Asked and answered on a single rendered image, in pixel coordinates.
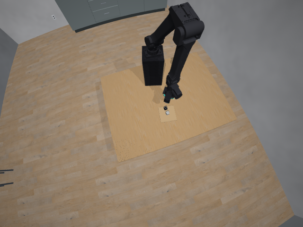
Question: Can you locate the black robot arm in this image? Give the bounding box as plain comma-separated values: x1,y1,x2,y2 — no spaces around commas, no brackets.
144,2,205,104

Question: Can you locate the beige flat mat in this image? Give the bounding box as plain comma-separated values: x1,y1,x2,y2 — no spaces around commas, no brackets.
158,105,177,122

